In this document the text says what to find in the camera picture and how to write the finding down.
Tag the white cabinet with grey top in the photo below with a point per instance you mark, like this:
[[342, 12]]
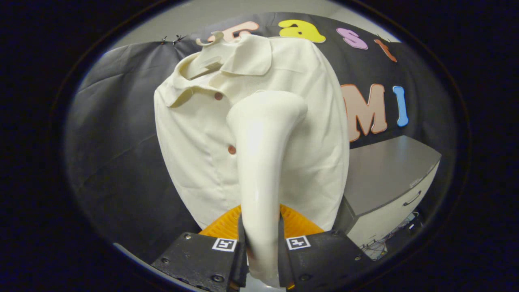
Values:
[[385, 170]]

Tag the cream button-up shirt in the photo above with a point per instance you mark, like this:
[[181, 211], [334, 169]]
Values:
[[190, 150]]

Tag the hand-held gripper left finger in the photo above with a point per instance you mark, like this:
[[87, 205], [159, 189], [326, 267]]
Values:
[[202, 261]]

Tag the white clothes hanger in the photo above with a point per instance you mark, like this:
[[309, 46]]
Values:
[[209, 61]]

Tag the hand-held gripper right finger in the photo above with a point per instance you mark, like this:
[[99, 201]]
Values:
[[324, 259]]

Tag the white garment steamer head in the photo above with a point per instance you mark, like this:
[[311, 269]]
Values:
[[259, 170]]

